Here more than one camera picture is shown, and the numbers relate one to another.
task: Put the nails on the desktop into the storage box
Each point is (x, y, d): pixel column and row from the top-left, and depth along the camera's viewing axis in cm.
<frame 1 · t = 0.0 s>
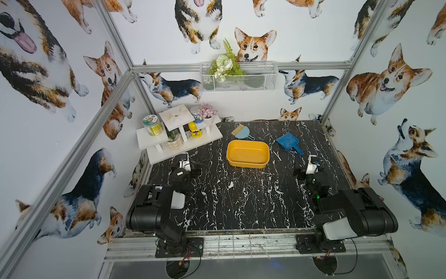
left hand: (186, 156, 92), fingers open
right hand: (310, 158, 89), fingers open
yellow plastic storage box: (248, 154, 109), on the table
blue plastic scoop: (288, 141, 113), on the table
white tiered shelf: (177, 117, 96), point 23 cm above the table
green lidded glass jar: (153, 125, 91), point 24 cm above the table
pink flowers in white pot: (205, 113, 94), point 26 cm above the table
small plant in woven pot: (175, 140, 105), point 8 cm above the table

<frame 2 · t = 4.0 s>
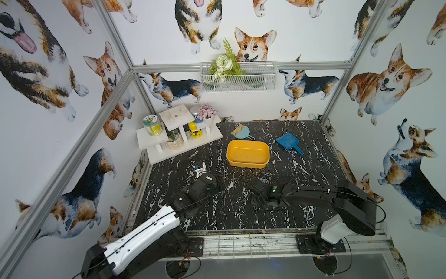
left hand: (215, 175, 79), fingers open
right hand: (253, 195, 86), fingers closed
the named things where they were.

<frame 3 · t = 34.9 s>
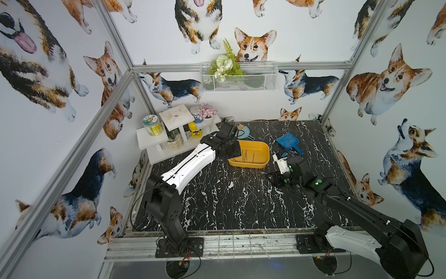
left hand: (237, 147, 85), fingers open
right hand: (272, 169, 81), fingers open
the named things where they were.

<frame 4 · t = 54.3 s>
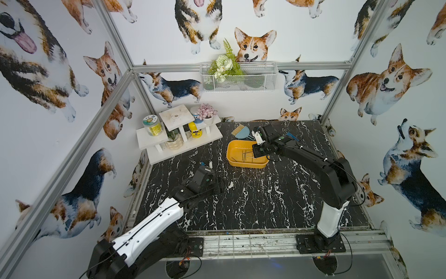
left hand: (220, 178, 80), fingers open
right hand: (258, 144, 92), fingers closed
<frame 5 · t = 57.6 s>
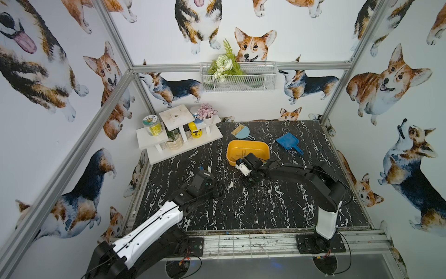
left hand: (219, 182, 81), fingers open
right hand: (247, 176, 93), fingers closed
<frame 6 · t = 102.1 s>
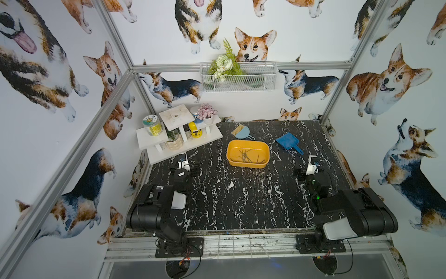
left hand: (184, 156, 91), fingers open
right hand: (311, 159, 89), fingers open
